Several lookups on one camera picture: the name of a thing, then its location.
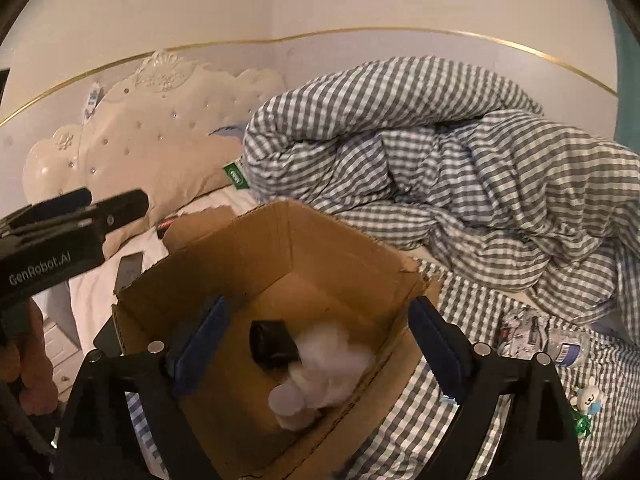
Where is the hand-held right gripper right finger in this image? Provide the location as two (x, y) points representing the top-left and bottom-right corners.
(407, 296), (584, 480)

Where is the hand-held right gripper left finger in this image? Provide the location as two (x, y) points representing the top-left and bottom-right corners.
(57, 295), (231, 480)

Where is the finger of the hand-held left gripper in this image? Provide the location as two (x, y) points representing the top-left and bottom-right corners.
(0, 187), (94, 228)
(15, 190), (150, 237)

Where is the small black box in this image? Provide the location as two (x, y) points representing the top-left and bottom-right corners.
(249, 319), (302, 369)

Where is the white round plastic cup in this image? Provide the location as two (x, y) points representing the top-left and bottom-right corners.
(267, 382), (322, 431)

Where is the brown cardboard box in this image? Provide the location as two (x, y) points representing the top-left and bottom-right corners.
(112, 200), (442, 480)

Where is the person's left hand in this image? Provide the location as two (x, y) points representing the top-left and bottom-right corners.
(0, 305), (57, 417)

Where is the red black packet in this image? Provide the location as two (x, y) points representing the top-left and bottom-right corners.
(156, 215), (189, 241)

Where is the dark phone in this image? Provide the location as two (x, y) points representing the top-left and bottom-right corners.
(114, 251), (145, 294)

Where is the white nightstand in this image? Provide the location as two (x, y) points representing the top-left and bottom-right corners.
(41, 285), (82, 404)

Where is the beige pillow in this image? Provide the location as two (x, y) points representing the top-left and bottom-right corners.
(100, 127), (247, 257)

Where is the black flat tablet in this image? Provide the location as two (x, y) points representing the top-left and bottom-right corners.
(92, 319), (122, 357)

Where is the cream tufted headboard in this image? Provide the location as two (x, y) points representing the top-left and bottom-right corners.
(22, 50), (288, 211)

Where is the blue white hanging tag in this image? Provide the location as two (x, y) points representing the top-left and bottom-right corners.
(82, 82), (101, 122)

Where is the crushed clear plastic bottle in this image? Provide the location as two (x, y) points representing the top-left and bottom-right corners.
(544, 332), (592, 369)

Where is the small white blue toy figure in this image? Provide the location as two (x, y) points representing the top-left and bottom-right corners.
(574, 377), (607, 417)

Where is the green candy wrapper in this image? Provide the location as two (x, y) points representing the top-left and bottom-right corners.
(572, 407), (594, 439)

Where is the grey checked bed sheet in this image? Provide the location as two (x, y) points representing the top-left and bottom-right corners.
(125, 255), (640, 480)

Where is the grey checked duvet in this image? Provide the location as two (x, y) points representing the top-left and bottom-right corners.
(242, 55), (640, 327)

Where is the teal curtain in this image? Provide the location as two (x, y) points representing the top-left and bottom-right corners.
(606, 0), (640, 153)

